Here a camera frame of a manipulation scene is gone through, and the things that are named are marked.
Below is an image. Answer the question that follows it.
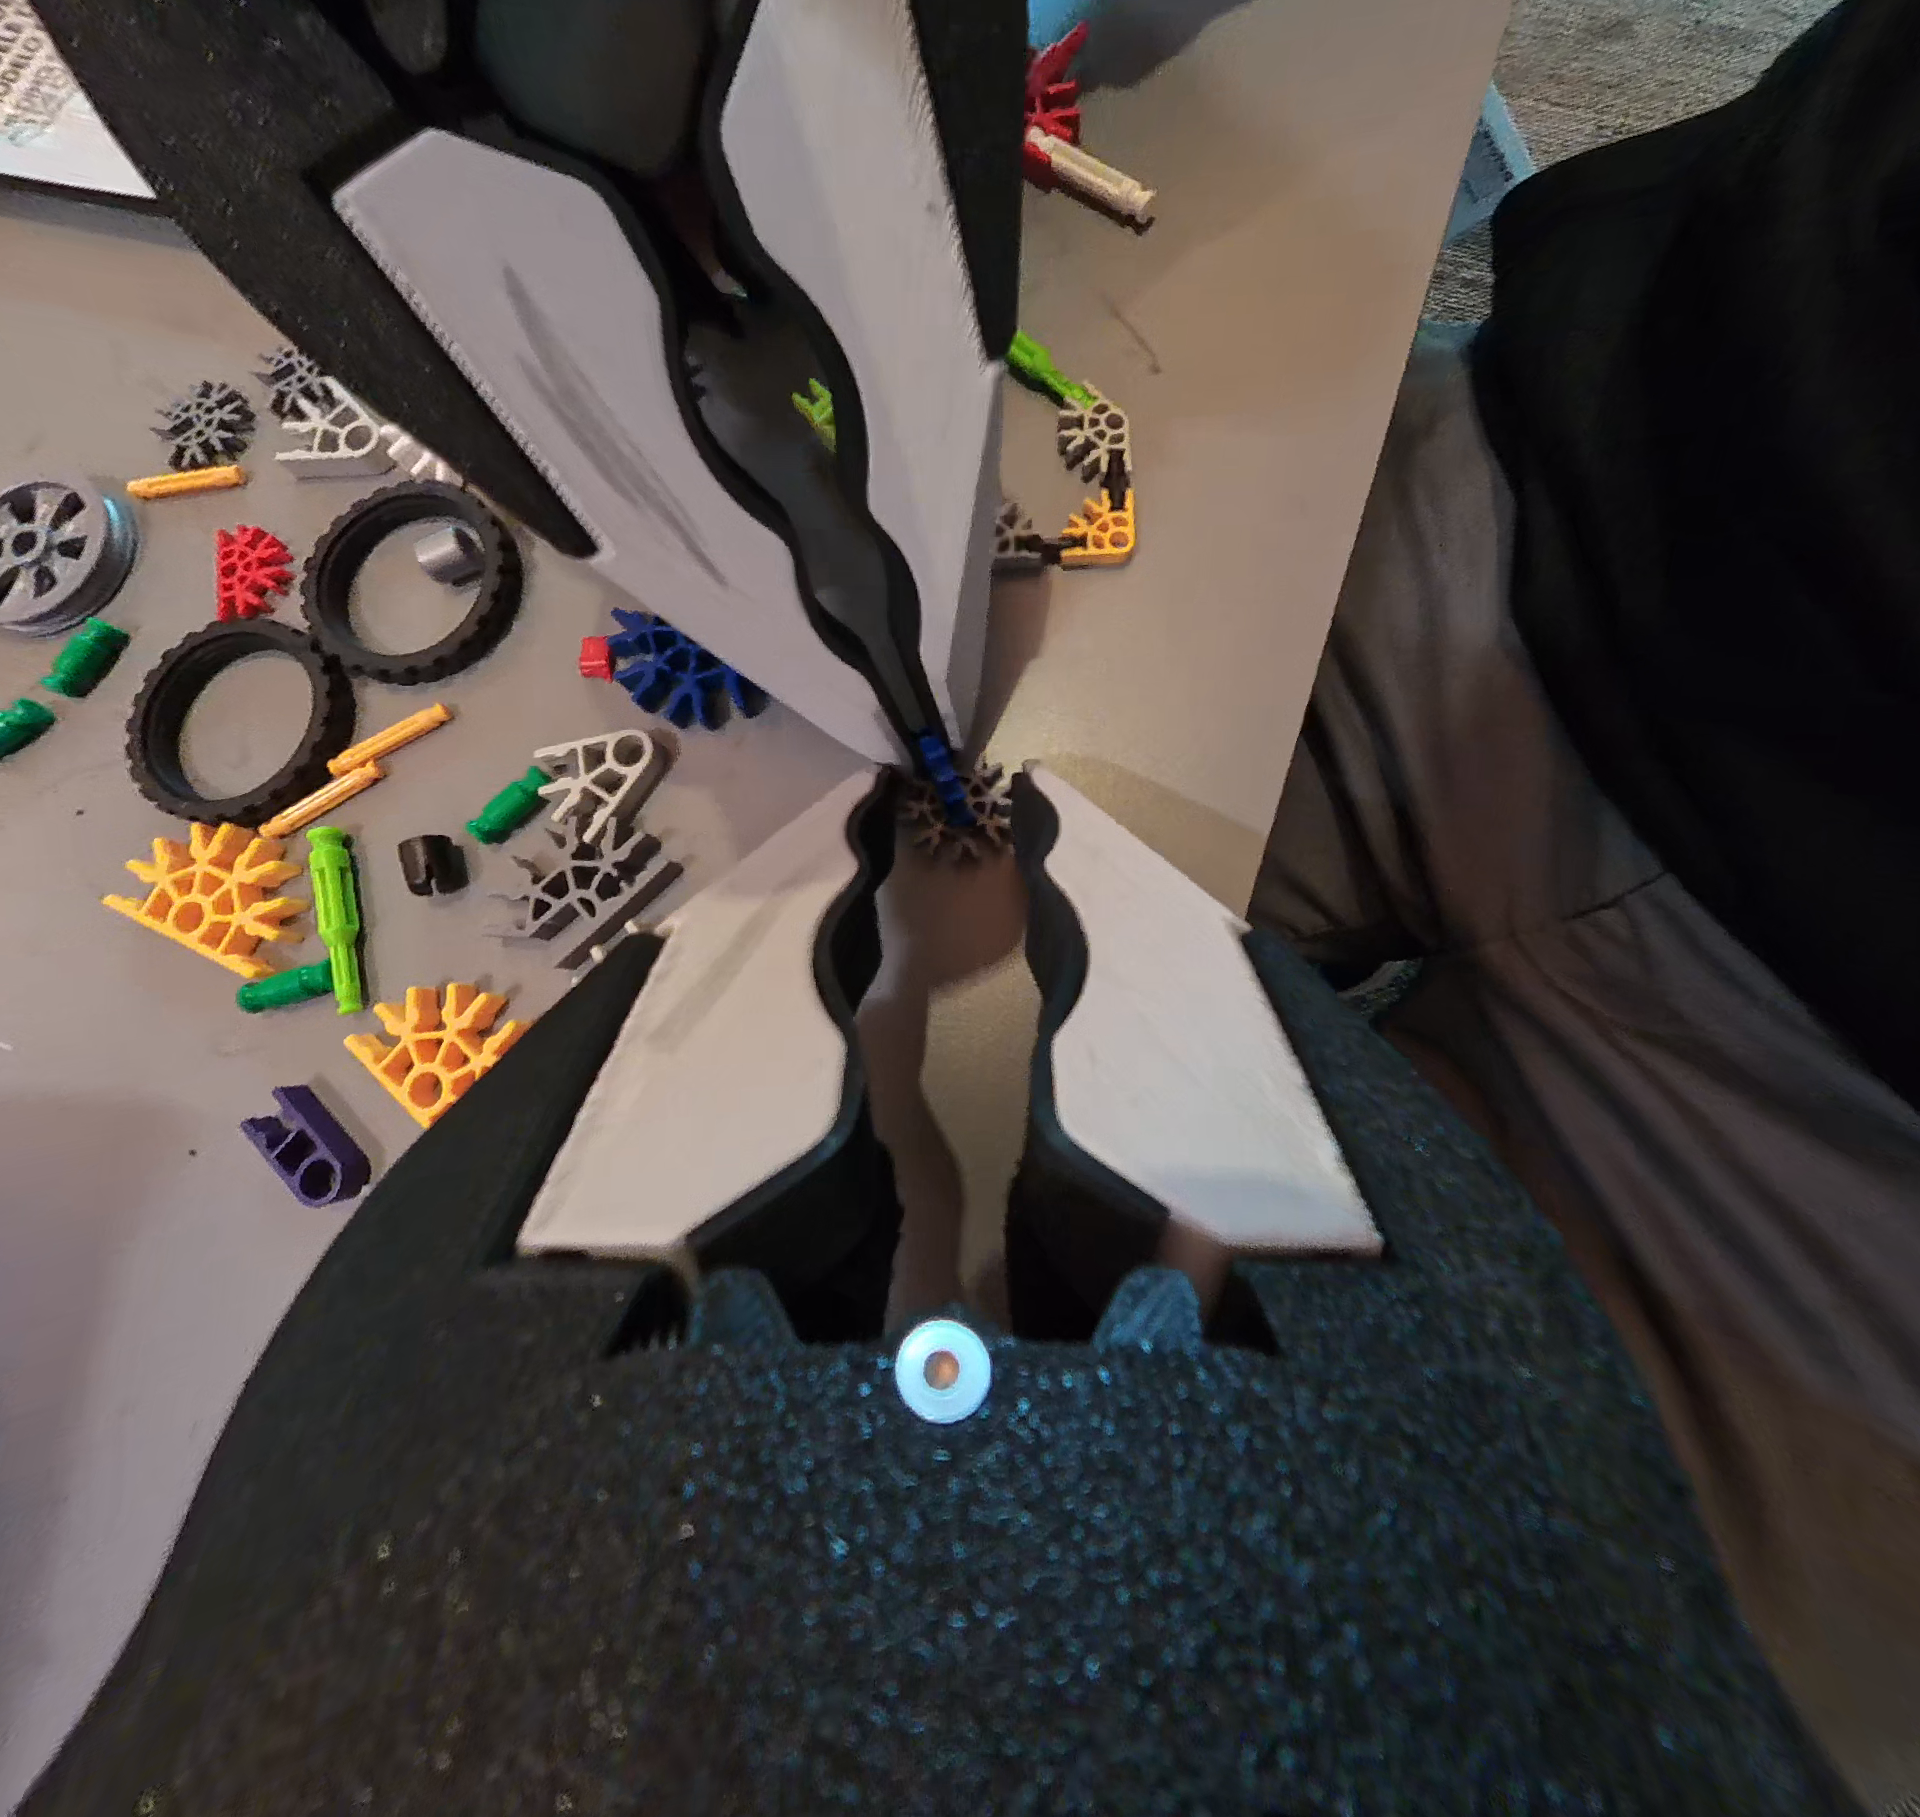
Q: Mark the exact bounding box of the lime green rod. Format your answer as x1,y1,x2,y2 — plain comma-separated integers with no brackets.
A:
304,827,368,1014

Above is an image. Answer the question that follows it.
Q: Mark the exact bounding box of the blue connector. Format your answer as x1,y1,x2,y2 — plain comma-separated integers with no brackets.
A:
607,608,771,728

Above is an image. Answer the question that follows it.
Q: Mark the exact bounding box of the purple clip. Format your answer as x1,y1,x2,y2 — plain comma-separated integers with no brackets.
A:
240,1084,373,1208

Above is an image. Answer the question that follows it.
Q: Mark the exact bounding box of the black tyre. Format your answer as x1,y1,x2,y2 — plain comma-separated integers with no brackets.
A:
300,478,524,687
123,620,357,827

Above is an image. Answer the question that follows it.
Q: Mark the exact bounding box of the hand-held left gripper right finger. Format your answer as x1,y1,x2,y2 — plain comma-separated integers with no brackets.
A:
1012,761,1384,1260

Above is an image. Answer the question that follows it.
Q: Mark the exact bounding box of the red half connector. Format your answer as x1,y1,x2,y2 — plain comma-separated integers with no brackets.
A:
214,523,294,621

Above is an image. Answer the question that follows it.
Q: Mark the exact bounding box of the light grey fan connector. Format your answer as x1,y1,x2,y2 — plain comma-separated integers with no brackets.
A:
274,392,395,482
535,728,671,834

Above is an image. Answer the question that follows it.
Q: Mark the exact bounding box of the grey wheel hub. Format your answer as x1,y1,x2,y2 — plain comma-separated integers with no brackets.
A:
0,476,140,635

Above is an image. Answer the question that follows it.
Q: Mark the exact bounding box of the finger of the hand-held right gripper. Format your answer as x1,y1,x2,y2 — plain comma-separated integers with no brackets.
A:
333,130,937,771
721,0,1010,761

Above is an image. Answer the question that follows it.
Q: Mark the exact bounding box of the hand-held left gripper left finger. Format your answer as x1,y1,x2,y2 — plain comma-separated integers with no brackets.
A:
512,764,899,1260

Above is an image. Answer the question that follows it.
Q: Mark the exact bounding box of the yellow half connector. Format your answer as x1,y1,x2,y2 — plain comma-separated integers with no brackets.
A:
103,822,310,980
345,984,530,1128

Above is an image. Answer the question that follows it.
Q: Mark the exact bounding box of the printed paper sheet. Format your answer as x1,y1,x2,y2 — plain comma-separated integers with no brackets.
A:
1447,107,1534,260

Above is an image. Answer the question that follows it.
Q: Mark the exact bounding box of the dark grey connector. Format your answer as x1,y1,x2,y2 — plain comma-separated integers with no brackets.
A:
487,819,685,944

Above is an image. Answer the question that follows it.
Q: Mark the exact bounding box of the red connector with white rod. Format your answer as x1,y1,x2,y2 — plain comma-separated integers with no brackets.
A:
1023,22,1160,227

